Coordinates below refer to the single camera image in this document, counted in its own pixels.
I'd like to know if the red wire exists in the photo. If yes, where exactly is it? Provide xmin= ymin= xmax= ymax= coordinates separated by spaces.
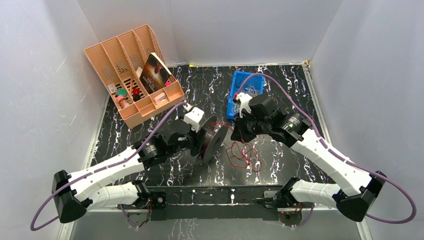
xmin=198 ymin=121 xmax=263 ymax=174

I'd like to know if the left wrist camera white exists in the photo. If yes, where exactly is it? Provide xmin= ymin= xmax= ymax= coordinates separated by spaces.
xmin=183 ymin=103 xmax=205 ymax=133

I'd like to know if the brown book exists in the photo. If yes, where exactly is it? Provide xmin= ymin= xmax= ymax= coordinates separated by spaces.
xmin=139 ymin=52 xmax=172 ymax=95

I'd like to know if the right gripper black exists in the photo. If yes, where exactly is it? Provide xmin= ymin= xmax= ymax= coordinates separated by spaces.
xmin=231 ymin=109 xmax=270 ymax=144

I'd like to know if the orange file organizer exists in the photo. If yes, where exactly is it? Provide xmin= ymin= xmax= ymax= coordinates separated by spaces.
xmin=84 ymin=24 xmax=186 ymax=129

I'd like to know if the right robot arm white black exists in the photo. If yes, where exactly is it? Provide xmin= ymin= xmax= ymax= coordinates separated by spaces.
xmin=230 ymin=92 xmax=385 ymax=222

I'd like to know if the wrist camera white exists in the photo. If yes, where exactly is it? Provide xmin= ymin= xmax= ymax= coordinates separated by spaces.
xmin=233 ymin=92 xmax=253 ymax=118
xmin=183 ymin=103 xmax=205 ymax=133

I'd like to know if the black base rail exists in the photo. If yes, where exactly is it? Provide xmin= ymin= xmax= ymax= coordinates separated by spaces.
xmin=148 ymin=185 xmax=288 ymax=221

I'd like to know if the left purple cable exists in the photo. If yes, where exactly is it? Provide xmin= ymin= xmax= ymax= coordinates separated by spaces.
xmin=30 ymin=101 xmax=193 ymax=232

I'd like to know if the blue plastic bin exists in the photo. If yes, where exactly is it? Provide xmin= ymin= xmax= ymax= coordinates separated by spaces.
xmin=225 ymin=70 xmax=265 ymax=120

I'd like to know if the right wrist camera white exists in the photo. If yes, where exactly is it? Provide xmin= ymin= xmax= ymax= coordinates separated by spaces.
xmin=233 ymin=92 xmax=253 ymax=118

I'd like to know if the red black small item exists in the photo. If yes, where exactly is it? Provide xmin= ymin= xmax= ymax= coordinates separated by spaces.
xmin=131 ymin=87 xmax=141 ymax=102

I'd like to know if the grey perforated cable spool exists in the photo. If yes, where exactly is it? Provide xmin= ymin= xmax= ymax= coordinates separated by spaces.
xmin=190 ymin=116 xmax=228 ymax=165

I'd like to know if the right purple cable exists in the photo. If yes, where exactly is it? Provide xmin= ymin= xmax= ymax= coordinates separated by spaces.
xmin=236 ymin=72 xmax=417 ymax=225

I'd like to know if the green tape roll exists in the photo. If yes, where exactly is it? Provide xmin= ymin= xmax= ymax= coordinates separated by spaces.
xmin=115 ymin=88 xmax=127 ymax=97

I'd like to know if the bundle of coloured wires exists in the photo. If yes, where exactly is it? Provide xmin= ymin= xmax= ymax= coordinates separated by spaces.
xmin=231 ymin=84 xmax=263 ymax=114

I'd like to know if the purple cable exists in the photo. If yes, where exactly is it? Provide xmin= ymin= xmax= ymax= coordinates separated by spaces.
xmin=236 ymin=72 xmax=417 ymax=225
xmin=30 ymin=101 xmax=193 ymax=232

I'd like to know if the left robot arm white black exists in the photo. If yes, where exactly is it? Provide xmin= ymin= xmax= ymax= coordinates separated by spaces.
xmin=51 ymin=119 xmax=209 ymax=223

